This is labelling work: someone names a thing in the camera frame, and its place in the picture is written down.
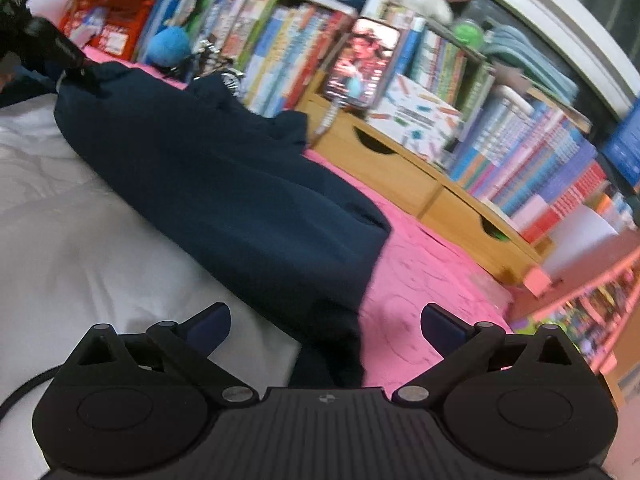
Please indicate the white colourful-print box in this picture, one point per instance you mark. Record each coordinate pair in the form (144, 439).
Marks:
(415, 115)

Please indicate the white and navy jacket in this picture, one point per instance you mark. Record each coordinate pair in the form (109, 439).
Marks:
(225, 200)

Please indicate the miniature bicycle model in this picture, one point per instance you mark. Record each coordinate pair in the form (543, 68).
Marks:
(230, 80)

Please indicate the smartphone with lit screen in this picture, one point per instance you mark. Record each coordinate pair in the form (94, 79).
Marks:
(360, 62)

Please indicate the stack of teal cloths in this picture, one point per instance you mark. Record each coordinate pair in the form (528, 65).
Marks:
(530, 65)

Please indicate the small green object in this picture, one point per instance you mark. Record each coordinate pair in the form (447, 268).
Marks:
(467, 32)

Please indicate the pink bunny-print blanket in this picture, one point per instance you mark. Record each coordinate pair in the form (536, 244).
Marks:
(425, 270)

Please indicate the white paper sheet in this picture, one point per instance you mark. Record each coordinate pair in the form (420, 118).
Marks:
(585, 232)

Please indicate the row of books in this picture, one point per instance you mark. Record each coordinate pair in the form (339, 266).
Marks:
(525, 160)

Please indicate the blue pompom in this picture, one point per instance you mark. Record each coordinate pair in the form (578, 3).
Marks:
(170, 46)

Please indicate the pink toy house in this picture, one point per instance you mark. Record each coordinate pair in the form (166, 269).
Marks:
(590, 300)

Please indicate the wooden drawer organizer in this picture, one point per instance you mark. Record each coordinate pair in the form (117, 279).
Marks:
(400, 170)

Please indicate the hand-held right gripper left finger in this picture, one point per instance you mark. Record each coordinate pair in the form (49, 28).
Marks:
(212, 327)

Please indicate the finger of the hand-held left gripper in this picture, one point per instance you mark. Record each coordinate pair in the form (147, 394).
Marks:
(60, 45)

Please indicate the blue cardboard box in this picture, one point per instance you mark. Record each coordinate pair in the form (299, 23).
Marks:
(625, 150)

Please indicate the white window frame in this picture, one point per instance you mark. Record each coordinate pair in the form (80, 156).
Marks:
(575, 25)

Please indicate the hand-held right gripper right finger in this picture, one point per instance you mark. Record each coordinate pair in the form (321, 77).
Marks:
(442, 327)

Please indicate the red plastic basket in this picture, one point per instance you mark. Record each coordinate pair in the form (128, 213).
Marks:
(115, 30)

